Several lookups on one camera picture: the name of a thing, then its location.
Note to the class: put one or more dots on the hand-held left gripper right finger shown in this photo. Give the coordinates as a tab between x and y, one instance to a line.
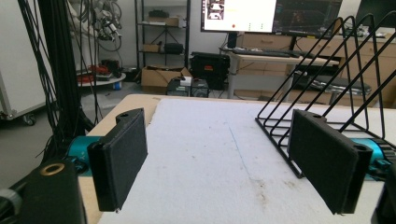
323	158

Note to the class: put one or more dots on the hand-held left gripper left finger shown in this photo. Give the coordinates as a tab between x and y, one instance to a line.
120	161

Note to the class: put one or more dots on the round white table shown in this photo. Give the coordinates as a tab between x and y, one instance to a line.
102	81

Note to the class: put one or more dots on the white felt mat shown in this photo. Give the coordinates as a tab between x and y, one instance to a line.
202	155

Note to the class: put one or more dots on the brown cardboard box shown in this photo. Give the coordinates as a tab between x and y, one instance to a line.
155	79

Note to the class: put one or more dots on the small black electronic box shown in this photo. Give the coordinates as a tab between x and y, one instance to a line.
186	88

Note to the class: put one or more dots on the wooden drawer cabinet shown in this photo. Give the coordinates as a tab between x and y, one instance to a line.
386	65

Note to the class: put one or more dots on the light wooden desk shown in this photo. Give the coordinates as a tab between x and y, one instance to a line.
267	59

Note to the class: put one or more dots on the black keyboard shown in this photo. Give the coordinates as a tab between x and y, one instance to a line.
264	53

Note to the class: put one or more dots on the black hard case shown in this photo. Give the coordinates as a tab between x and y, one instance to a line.
207	67

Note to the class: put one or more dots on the white cabinet on casters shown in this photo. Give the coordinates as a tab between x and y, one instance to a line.
18	62

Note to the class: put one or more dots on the monitor with dark screen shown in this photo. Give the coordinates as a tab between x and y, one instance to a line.
308	17

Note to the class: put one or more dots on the black metal shelf unit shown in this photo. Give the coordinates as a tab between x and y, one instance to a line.
187	31

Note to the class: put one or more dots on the black monitor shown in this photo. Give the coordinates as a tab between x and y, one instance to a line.
376	9

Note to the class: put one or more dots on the monitor with white screen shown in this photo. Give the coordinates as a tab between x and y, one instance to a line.
249	15

